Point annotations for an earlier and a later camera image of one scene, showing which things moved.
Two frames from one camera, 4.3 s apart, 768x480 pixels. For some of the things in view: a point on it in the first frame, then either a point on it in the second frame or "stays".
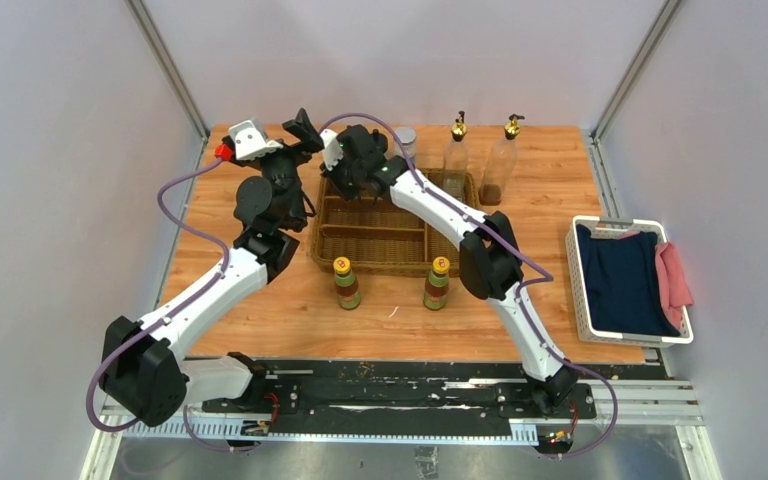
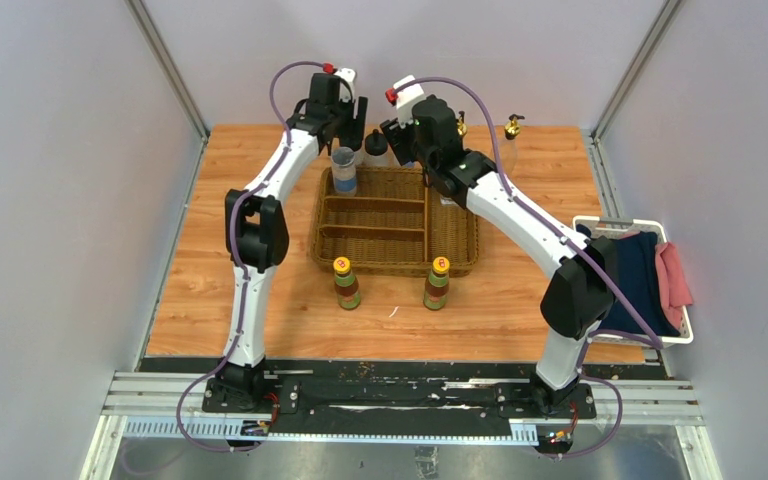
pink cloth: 674,288 stays
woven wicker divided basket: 383,237 stays
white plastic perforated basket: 616,227 stays
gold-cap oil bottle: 497,174 stays
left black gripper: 301,128 -> 359,116
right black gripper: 332,177 -> 398,139
